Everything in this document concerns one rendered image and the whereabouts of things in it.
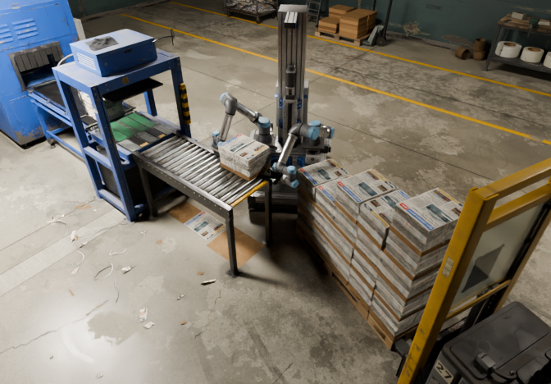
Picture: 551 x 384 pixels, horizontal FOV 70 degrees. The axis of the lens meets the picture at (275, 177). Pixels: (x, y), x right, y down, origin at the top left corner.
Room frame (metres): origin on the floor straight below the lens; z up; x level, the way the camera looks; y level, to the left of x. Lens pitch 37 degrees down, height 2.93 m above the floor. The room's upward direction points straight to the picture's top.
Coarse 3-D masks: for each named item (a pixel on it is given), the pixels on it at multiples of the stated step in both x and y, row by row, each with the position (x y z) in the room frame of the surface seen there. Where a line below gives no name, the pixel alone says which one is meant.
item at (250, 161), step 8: (256, 144) 3.02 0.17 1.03; (264, 144) 3.02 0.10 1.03; (240, 152) 2.90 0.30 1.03; (248, 152) 2.90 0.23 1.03; (256, 152) 2.90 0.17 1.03; (264, 152) 2.93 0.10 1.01; (240, 160) 2.83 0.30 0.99; (248, 160) 2.78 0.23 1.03; (256, 160) 2.85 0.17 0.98; (264, 160) 2.92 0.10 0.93; (240, 168) 2.84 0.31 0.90; (248, 168) 2.77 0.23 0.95; (256, 168) 2.83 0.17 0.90; (248, 176) 2.78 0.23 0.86
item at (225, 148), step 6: (234, 138) 3.13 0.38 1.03; (240, 138) 3.13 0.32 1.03; (246, 138) 3.13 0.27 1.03; (222, 144) 3.03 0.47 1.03; (228, 144) 3.02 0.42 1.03; (234, 144) 3.02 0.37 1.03; (240, 144) 3.03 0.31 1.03; (222, 150) 2.97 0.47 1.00; (228, 150) 2.93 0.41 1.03; (222, 156) 2.98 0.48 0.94; (228, 156) 2.93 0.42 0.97; (222, 162) 2.99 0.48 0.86; (228, 162) 2.94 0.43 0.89
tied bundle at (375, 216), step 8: (392, 192) 2.31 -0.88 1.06; (400, 192) 2.31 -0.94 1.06; (376, 200) 2.21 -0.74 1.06; (384, 200) 2.21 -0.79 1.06; (392, 200) 2.21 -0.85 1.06; (400, 200) 2.21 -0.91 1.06; (360, 208) 2.18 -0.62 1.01; (368, 208) 2.12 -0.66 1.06; (376, 208) 2.12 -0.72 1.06; (384, 208) 2.12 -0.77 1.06; (392, 208) 2.12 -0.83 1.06; (360, 216) 2.17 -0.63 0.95; (368, 216) 2.09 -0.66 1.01; (376, 216) 2.04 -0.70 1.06; (384, 216) 2.04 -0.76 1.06; (392, 216) 2.04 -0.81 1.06; (360, 224) 2.15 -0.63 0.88; (368, 224) 2.08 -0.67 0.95; (376, 224) 2.01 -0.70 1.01; (384, 224) 1.96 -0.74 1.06; (368, 232) 2.07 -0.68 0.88; (376, 232) 1.99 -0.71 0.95; (384, 232) 1.93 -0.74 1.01; (376, 240) 1.98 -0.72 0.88; (384, 240) 1.94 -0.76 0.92
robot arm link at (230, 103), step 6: (228, 102) 3.32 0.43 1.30; (234, 102) 3.33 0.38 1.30; (228, 108) 3.28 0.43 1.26; (234, 108) 3.29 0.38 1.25; (228, 114) 3.26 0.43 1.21; (234, 114) 3.28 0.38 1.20; (228, 120) 3.26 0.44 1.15; (222, 126) 3.26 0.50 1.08; (228, 126) 3.26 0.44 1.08; (222, 132) 3.24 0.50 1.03; (216, 138) 3.29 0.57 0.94; (222, 138) 3.23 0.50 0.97
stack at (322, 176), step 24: (312, 168) 2.94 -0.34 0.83; (336, 168) 2.93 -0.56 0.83; (312, 192) 2.70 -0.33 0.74; (312, 216) 2.69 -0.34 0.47; (336, 216) 2.41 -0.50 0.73; (336, 240) 2.35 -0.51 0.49; (360, 240) 2.13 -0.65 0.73; (336, 264) 2.33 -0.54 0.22; (360, 264) 2.09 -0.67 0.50; (360, 288) 2.03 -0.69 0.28; (360, 312) 1.99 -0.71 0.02
